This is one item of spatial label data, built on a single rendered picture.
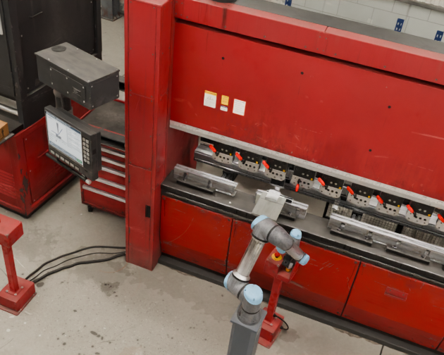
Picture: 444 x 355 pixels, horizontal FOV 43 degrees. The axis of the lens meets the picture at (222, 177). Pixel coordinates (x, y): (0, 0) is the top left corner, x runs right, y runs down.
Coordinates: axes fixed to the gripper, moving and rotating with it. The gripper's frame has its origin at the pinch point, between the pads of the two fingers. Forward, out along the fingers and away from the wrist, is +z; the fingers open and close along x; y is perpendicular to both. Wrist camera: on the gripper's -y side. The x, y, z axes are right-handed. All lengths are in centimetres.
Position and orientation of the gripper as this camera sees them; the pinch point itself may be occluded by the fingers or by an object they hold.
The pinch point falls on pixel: (287, 268)
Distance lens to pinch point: 399.8
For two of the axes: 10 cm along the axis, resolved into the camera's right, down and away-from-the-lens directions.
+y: 5.2, -5.5, 6.6
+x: -8.6, -3.8, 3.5
